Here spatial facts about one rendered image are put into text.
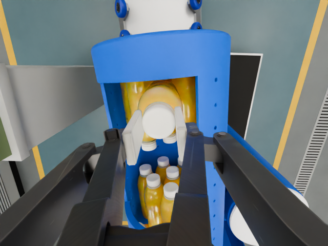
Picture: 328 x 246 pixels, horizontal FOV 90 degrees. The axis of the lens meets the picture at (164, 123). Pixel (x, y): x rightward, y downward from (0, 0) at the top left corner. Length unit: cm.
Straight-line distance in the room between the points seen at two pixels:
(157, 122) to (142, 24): 43
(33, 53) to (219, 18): 156
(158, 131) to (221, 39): 19
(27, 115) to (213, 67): 67
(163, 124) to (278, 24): 162
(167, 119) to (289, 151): 195
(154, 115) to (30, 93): 65
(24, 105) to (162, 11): 57
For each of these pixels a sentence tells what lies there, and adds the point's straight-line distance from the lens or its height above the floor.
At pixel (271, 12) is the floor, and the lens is 173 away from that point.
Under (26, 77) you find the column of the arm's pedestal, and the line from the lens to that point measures 79.
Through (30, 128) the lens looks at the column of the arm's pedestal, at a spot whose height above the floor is 92.
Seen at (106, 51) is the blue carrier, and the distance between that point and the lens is 29.
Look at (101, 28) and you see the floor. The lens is 160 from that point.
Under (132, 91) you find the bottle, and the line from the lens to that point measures 37.
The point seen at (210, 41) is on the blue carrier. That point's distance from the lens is 28.
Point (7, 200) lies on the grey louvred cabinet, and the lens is 237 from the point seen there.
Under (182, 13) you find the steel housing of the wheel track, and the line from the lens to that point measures 58.
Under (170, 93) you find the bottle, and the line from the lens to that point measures 22.
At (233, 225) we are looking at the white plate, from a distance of 75.
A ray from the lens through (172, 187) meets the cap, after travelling 45.
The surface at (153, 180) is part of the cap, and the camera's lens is 48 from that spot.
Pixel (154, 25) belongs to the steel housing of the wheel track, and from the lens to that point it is 57.
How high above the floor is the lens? 148
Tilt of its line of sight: 71 degrees down
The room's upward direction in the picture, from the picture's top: 178 degrees counter-clockwise
